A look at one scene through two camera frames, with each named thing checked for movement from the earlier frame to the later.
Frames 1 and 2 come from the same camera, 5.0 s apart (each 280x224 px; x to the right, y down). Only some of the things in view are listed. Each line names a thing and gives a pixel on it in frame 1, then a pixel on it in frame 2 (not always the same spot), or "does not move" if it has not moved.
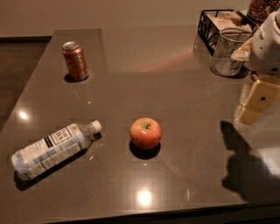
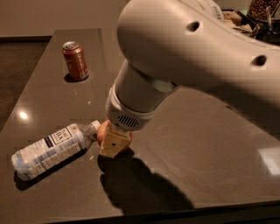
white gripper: x=266 y=55 -> x=123 y=115
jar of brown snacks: x=261 y=10 does not move
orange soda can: x=75 y=61 does not move
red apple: x=145 y=132 -> x=101 y=132
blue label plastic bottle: x=36 y=157 does not move
